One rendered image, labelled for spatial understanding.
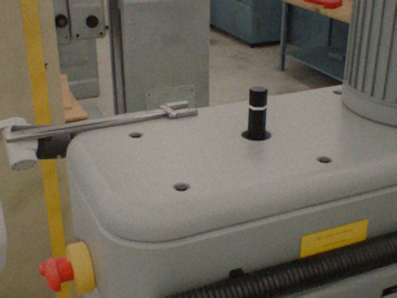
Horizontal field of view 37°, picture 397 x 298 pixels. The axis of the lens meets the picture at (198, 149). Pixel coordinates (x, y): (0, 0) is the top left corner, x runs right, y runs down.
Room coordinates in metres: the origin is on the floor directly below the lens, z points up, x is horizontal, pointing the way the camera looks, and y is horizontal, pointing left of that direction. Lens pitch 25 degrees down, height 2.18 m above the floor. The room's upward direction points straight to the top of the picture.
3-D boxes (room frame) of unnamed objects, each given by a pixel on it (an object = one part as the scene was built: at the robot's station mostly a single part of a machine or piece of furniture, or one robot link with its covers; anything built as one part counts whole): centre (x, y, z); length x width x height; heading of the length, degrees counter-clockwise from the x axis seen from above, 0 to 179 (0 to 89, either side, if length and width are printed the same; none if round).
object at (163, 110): (0.70, 0.12, 1.89); 0.24 x 0.04 x 0.01; 115
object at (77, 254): (0.57, 0.14, 1.76); 0.06 x 0.02 x 0.06; 24
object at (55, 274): (0.56, 0.16, 1.76); 0.04 x 0.03 x 0.04; 24
